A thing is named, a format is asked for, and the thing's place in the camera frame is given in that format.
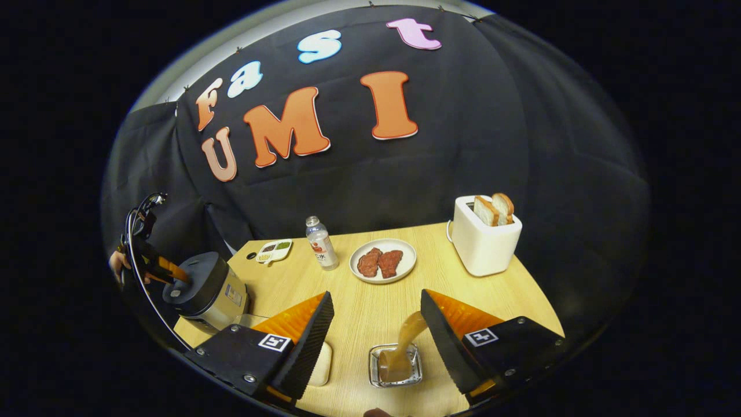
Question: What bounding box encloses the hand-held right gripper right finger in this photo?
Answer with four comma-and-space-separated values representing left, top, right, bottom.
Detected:
420, 289, 571, 396

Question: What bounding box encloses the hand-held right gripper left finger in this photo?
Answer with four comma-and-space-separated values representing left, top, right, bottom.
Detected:
185, 291, 335, 406

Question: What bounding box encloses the wooden spoon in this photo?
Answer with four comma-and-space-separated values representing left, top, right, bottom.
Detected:
379, 311, 430, 383

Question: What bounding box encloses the black and gold rice cooker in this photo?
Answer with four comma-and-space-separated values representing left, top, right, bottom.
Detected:
162, 251, 250, 334

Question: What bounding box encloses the metal wire chopstick holder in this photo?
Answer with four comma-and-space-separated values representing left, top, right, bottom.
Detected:
369, 343, 423, 389

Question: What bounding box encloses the white round plate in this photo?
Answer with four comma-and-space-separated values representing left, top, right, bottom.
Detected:
350, 238, 417, 284

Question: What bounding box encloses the red meat slice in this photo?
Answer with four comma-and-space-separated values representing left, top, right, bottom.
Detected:
357, 247, 383, 277
378, 250, 403, 279

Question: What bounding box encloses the white divided condiment dish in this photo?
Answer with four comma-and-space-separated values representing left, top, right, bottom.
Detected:
256, 239, 294, 266

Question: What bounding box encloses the white toaster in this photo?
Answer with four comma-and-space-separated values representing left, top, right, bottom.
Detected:
451, 195, 523, 277

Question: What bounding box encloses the clear plastic drink bottle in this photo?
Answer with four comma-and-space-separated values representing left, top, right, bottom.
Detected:
305, 216, 340, 272

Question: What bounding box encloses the toast bread slice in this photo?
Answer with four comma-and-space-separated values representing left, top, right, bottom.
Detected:
492, 193, 515, 225
474, 195, 500, 227

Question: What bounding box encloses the black backdrop cloth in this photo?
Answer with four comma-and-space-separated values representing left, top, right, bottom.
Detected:
101, 6, 652, 348

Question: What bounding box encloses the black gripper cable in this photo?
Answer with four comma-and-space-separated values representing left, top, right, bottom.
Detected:
124, 192, 193, 352

